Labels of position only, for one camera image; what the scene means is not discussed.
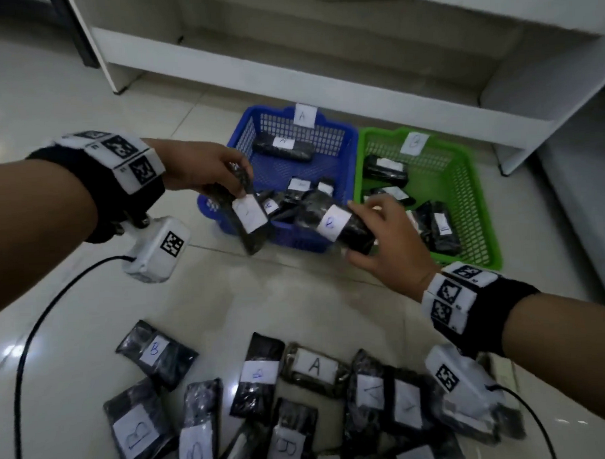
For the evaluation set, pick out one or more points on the person's right hand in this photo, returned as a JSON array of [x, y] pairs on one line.
[[397, 253]]

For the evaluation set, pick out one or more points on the person's left hand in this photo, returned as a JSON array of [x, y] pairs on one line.
[[196, 161]]

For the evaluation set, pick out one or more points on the green plastic mesh basket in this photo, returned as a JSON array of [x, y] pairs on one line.
[[480, 220]]

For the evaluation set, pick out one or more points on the blue plastic mesh basket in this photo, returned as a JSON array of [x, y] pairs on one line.
[[338, 131]]

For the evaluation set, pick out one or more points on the pile of black packets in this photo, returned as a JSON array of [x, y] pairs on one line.
[[314, 367]]

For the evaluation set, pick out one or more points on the person's left forearm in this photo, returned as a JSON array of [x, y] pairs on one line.
[[35, 226]]

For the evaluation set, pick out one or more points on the person's right forearm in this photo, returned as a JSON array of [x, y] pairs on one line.
[[569, 356]]

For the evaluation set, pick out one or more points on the black wristband with markers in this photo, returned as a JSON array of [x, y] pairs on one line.
[[132, 163], [463, 300]]

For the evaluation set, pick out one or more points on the white shelf unit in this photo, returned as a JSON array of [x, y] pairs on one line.
[[327, 92]]

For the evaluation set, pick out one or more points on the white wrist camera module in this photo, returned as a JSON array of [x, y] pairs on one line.
[[159, 246], [456, 380]]

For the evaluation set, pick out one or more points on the metal frame shelf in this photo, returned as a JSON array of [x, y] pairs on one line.
[[80, 36]]

